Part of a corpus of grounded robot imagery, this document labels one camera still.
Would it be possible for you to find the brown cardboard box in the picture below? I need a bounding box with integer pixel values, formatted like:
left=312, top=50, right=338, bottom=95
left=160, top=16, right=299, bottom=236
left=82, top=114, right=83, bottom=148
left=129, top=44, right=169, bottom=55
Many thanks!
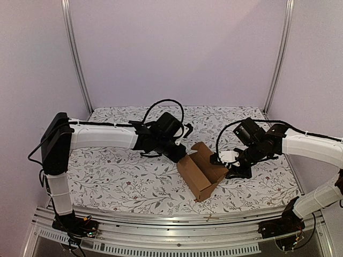
left=177, top=142, right=228, bottom=202

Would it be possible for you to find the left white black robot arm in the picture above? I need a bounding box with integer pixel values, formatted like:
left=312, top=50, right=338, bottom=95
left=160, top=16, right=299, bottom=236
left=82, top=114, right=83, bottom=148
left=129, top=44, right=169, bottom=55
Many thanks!
left=41, top=112, right=192, bottom=232

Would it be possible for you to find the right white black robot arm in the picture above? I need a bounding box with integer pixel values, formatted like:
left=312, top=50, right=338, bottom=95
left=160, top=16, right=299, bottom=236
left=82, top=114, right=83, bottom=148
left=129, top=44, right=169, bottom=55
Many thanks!
left=216, top=118, right=342, bottom=233

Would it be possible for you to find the small wooden stick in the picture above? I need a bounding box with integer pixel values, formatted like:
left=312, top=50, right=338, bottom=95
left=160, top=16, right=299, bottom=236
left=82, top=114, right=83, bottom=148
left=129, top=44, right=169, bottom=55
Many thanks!
left=203, top=214, right=219, bottom=222

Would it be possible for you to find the floral patterned table mat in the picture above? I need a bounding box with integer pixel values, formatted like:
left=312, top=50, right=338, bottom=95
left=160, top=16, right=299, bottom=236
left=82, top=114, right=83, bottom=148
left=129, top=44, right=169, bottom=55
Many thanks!
left=67, top=105, right=301, bottom=215

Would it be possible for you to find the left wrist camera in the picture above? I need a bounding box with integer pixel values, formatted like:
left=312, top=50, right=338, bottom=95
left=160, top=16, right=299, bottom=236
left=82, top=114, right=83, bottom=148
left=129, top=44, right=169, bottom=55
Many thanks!
left=173, top=123, right=193, bottom=145

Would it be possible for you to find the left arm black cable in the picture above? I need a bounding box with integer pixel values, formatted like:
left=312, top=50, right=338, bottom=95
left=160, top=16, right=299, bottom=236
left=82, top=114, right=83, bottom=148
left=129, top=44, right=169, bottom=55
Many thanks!
left=144, top=99, right=185, bottom=126

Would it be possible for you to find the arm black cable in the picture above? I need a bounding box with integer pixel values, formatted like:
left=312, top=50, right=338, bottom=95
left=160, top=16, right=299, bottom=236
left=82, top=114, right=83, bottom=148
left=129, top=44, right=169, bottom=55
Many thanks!
left=215, top=119, right=343, bottom=161
left=144, top=99, right=185, bottom=126

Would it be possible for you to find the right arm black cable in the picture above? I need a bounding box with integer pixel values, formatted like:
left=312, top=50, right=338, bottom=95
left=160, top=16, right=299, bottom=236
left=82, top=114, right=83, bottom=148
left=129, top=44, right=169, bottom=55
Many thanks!
left=215, top=119, right=343, bottom=161

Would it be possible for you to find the aluminium front rail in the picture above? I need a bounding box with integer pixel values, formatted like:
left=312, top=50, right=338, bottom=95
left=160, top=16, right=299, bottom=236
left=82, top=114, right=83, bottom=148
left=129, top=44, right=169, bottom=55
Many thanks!
left=23, top=206, right=335, bottom=257

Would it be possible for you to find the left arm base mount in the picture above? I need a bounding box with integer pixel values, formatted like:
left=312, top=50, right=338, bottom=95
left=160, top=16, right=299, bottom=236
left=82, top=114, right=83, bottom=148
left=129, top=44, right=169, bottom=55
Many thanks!
left=52, top=213, right=100, bottom=238

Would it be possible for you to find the right aluminium frame post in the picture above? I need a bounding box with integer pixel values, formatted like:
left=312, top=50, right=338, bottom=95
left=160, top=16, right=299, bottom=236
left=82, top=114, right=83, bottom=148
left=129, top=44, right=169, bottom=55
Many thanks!
left=263, top=0, right=295, bottom=116

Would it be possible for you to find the aluminium frame post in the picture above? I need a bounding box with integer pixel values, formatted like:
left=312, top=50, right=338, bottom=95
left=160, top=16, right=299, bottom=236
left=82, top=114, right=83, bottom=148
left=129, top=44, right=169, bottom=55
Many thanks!
left=263, top=0, right=295, bottom=116
left=61, top=0, right=94, bottom=114

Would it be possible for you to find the left aluminium frame post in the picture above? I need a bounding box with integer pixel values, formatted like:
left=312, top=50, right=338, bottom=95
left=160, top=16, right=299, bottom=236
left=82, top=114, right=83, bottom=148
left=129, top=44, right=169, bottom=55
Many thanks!
left=61, top=0, right=94, bottom=114

